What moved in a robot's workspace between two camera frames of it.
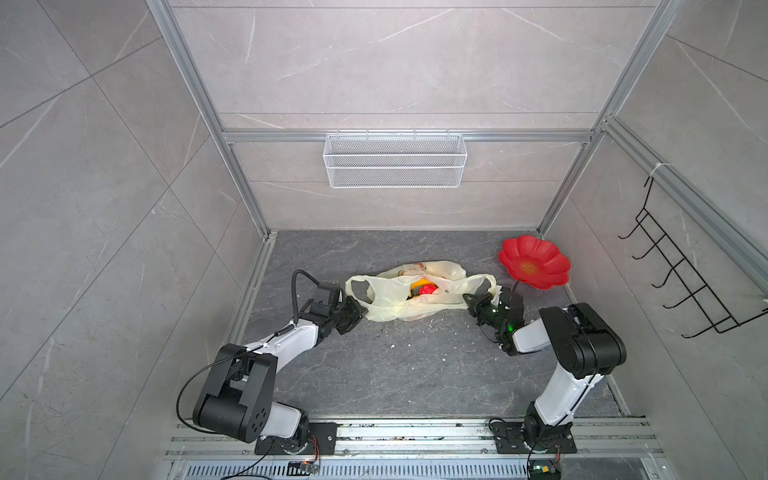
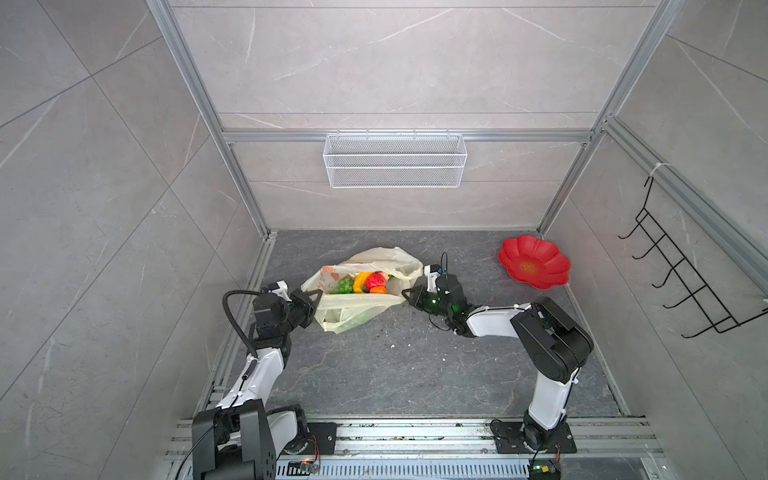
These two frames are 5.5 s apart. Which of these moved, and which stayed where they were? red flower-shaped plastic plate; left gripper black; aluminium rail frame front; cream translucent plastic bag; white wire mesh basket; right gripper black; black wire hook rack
Moved: left gripper black; right gripper black; cream translucent plastic bag
Stayed: aluminium rail frame front; red flower-shaped plastic plate; white wire mesh basket; black wire hook rack
